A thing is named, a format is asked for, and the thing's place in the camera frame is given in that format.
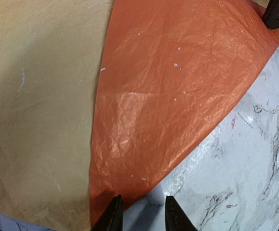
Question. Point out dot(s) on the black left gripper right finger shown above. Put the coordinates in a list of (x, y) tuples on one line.
[(175, 217)]

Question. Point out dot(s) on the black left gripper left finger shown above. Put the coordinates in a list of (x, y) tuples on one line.
[(112, 217)]

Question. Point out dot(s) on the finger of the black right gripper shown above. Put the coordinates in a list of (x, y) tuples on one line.
[(271, 15)]

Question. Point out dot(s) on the brown orange wrapping paper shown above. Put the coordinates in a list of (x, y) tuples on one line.
[(143, 98)]

